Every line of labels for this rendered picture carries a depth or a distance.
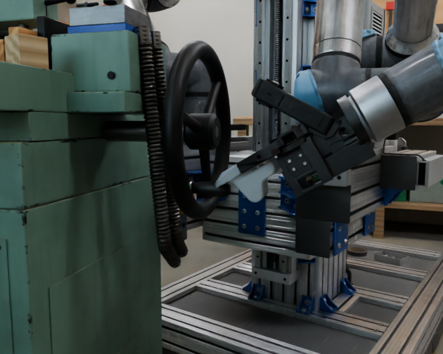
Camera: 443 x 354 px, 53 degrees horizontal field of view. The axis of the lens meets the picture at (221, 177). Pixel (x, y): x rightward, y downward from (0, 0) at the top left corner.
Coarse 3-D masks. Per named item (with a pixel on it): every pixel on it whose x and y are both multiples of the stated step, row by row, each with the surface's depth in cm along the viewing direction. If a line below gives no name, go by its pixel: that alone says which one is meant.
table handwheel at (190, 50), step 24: (192, 48) 65; (216, 72) 78; (168, 96) 60; (216, 96) 78; (168, 120) 59; (192, 120) 66; (216, 120) 72; (168, 144) 60; (192, 144) 72; (216, 144) 73; (168, 168) 61; (216, 168) 83; (192, 216) 69
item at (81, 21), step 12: (72, 12) 68; (84, 12) 67; (96, 12) 67; (108, 12) 66; (120, 12) 66; (132, 12) 68; (72, 24) 68; (84, 24) 68; (96, 24) 67; (108, 24) 66; (120, 24) 66; (132, 24) 68; (144, 24) 72
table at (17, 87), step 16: (0, 64) 54; (16, 64) 56; (0, 80) 54; (16, 80) 56; (32, 80) 59; (48, 80) 62; (64, 80) 66; (0, 96) 54; (16, 96) 56; (32, 96) 59; (48, 96) 62; (64, 96) 66; (80, 96) 66; (96, 96) 65; (112, 96) 64; (128, 96) 65; (80, 112) 67; (96, 112) 67; (112, 112) 67; (128, 112) 67
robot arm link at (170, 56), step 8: (120, 0) 149; (128, 0) 148; (136, 0) 148; (144, 0) 153; (136, 8) 145; (144, 8) 147; (152, 24) 144; (168, 48) 136; (168, 56) 132; (168, 64) 131; (168, 72) 131
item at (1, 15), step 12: (0, 0) 77; (12, 0) 76; (24, 0) 76; (36, 0) 76; (0, 12) 77; (12, 12) 77; (24, 12) 76; (36, 12) 76; (48, 12) 79; (0, 24) 79; (12, 24) 79; (24, 24) 79; (36, 24) 79
